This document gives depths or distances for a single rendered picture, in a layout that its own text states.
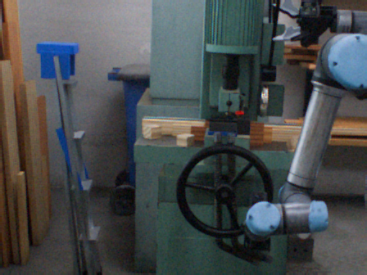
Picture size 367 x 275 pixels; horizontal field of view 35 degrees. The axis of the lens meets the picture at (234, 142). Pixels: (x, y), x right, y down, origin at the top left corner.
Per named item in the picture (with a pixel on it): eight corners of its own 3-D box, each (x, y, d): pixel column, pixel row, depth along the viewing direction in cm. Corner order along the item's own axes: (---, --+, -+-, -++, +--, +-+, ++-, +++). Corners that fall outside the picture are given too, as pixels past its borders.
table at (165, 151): (127, 169, 181) (127, 151, 179) (142, 147, 210) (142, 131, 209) (323, 179, 181) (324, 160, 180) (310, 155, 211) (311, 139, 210)
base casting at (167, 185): (156, 201, 193) (156, 175, 191) (173, 159, 249) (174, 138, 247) (292, 208, 193) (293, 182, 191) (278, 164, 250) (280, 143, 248)
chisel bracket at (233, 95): (218, 116, 198) (219, 91, 197) (219, 110, 212) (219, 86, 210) (239, 117, 198) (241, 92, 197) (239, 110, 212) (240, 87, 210)
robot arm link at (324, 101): (319, 25, 150) (266, 203, 159) (328, 27, 139) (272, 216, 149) (361, 38, 151) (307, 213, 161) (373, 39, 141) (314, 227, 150)
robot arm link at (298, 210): (319, 191, 148) (276, 194, 148) (329, 205, 137) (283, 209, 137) (319, 220, 150) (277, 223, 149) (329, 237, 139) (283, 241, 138)
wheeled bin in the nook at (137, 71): (104, 218, 377) (105, 68, 357) (112, 192, 430) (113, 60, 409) (204, 219, 385) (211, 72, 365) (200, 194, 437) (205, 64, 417)
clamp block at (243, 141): (201, 164, 180) (202, 135, 178) (204, 154, 194) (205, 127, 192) (250, 166, 180) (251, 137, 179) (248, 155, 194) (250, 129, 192)
